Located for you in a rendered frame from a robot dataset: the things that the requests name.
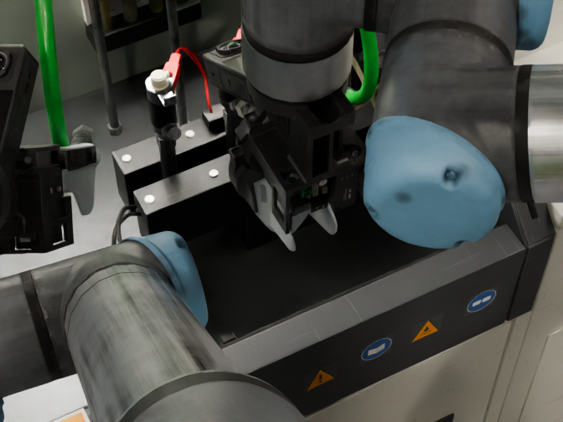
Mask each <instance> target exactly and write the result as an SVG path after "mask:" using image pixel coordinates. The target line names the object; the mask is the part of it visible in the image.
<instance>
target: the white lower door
mask: <svg viewBox="0 0 563 422"><path fill-rule="evenodd" d="M511 323H512V322H511V320H510V321H506V320H505V322H504V323H503V324H501V325H499V326H496V327H494V328H492V329H490V330H488V331H486V332H483V333H481V334H479V335H477V336H476V337H472V338H470V339H468V340H467V341H465V342H462V343H459V344H457V345H456V346H454V347H451V348H449V349H447V350H445V351H443V352H441V353H438V354H437V355H435V356H432V357H430V358H428V359H426V360H424V361H422V362H419V363H417V364H415V365H413V366H411V367H409V368H406V369H404V370H402V371H400V372H398V373H395V374H393V375H391V376H389V377H388V378H385V379H382V380H380V381H379V382H377V383H374V384H372V385H370V386H368V387H366V388H364V389H361V390H360V391H358V392H355V393H353V394H350V395H349V396H347V397H345V398H342V399H340V400H338V401H336V402H334V403H332V404H329V405H327V406H325V407H323V408H321V409H318V410H316V411H314V412H312V413H311V414H308V415H305V416H304V417H305V418H306V420H307V421H308V422H483V417H484V414H485V411H486V408H487V405H488V400H489V397H490V394H491V391H492V388H493V383H494V380H495V377H496V374H497V371H498V366H499V363H500V360H501V357H502V354H503V351H504V346H505V343H506V340H507V337H508V334H509V329H510V326H511Z"/></svg>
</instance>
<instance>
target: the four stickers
mask: <svg viewBox="0 0 563 422"><path fill-rule="evenodd" d="M498 288H499V286H495V287H494V288H491V289H489V290H487V291H484V292H482V293H479V294H477V295H475V296H472V297H470V298H469V301H468V304H467V309H466V312H465V315H464V316H468V315H470V314H472V313H474V312H476V311H479V310H482V309H483V308H485V307H488V306H491V305H492V304H493V303H494V300H495V297H496V295H497V292H498ZM443 314H444V312H443V313H441V314H439V315H437V316H434V317H432V318H430V319H427V320H425V321H423V322H421V323H418V324H416V325H415V326H413V328H412V333H411V341H410V344H412V343H413V342H416V341H418V340H421V339H422V338H424V337H428V336H430V335H431V334H433V333H435V332H439V331H440V328H441V324H442V318H443ZM392 340H393V333H391V334H390V335H388V336H386V337H383V338H381V339H379V340H377V341H375V342H372V343H371V344H368V345H366V346H364V347H362V348H361V357H360V365H362V364H364V363H367V362H368V361H370V360H372V359H375V358H377V357H379V356H381V355H383V354H385V353H388V352H390V351H391V347H392ZM336 377H337V361H335V362H333V363H330V364H329V365H327V366H325V367H323V368H320V369H318V370H316V371H314V372H312V373H310V374H308V375H306V376H304V392H305V393H306V392H308V391H310V390H312V389H315V388H316V387H319V386H321V385H323V384H325V383H327V382H329V381H331V380H333V379H335V378H336Z"/></svg>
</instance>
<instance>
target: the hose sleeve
mask: <svg viewBox="0 0 563 422"><path fill-rule="evenodd" d="M81 143H90V144H91V135H90V133H88V132H87V131H78V132H76V133H75V135H74V137H73V138H72V141H71V144H70V145H78V144H81Z"/></svg>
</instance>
